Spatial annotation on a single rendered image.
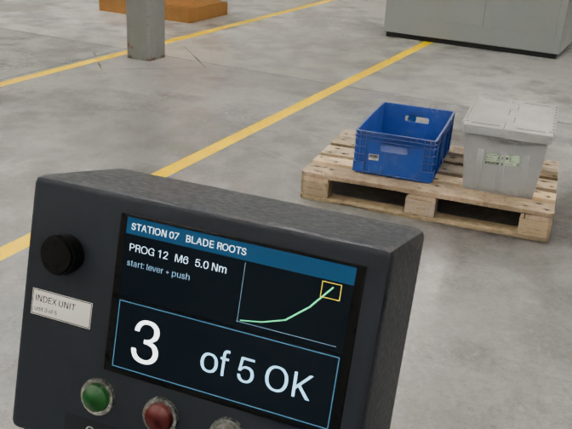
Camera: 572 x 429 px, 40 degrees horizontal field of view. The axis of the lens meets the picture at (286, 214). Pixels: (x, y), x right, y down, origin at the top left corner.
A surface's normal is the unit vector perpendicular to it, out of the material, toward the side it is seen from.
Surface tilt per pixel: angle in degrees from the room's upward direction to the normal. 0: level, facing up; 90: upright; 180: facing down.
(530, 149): 96
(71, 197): 75
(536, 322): 0
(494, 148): 96
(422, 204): 90
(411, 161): 90
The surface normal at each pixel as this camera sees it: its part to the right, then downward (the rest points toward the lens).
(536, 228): -0.33, 0.36
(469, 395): 0.05, -0.92
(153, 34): 0.89, 0.22
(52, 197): -0.35, 0.10
